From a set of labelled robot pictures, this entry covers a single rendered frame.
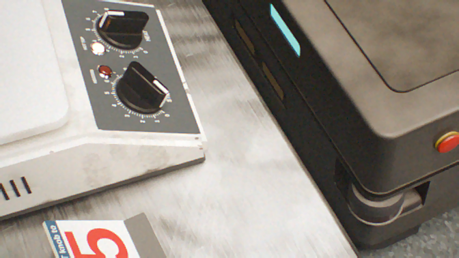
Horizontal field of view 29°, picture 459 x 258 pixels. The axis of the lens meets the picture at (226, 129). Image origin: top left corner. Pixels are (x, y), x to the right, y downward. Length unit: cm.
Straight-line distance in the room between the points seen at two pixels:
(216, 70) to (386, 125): 48
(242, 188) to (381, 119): 53
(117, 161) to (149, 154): 2
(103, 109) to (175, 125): 5
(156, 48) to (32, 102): 12
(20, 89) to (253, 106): 17
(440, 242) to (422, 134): 35
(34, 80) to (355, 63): 66
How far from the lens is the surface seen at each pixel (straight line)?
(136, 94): 57
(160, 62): 61
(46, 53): 56
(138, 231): 58
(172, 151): 57
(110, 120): 55
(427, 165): 120
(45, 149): 55
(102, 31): 60
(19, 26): 58
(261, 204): 58
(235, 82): 64
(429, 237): 143
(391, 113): 111
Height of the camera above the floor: 126
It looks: 56 degrees down
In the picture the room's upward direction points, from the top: 5 degrees counter-clockwise
